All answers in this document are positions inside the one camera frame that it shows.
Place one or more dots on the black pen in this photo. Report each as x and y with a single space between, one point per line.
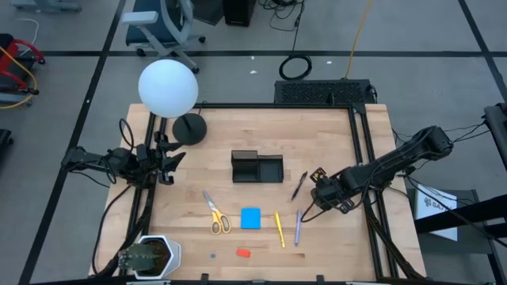
299 186

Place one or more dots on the dark side table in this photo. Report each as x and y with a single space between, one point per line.
475 253

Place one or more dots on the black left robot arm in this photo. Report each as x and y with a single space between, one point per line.
119 162

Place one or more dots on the red and black cart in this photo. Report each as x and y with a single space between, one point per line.
10 51

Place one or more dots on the blue and gray office chair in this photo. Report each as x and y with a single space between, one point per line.
158 23

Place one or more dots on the black mesh desk organizer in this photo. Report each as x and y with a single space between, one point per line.
257 166

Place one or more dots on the white globe table lamp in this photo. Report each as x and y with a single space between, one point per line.
168 89

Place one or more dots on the white paper sign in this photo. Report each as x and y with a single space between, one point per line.
433 194

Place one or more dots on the black metal beam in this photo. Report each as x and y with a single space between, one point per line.
467 211

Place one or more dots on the black box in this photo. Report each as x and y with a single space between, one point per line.
239 12

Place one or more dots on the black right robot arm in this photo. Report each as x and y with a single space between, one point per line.
396 158

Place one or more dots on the blue sticky note pad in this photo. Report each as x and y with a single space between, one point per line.
250 218

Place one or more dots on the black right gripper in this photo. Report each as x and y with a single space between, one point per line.
328 194

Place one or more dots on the gray metal base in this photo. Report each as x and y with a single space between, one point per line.
47 4

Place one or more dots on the black computer tower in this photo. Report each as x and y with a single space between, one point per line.
317 92

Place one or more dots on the cactus in white hexagonal pot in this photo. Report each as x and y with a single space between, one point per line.
138 257

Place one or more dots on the yellow pen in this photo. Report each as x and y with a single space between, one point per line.
279 229

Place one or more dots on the orange eraser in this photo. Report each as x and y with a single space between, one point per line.
243 253

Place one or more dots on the yellow gripper tag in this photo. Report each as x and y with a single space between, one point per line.
319 173

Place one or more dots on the black aluminium table frame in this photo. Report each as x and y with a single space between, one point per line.
277 105

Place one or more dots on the purple pen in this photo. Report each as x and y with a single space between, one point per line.
298 227

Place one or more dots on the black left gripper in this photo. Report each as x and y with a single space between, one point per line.
162 176

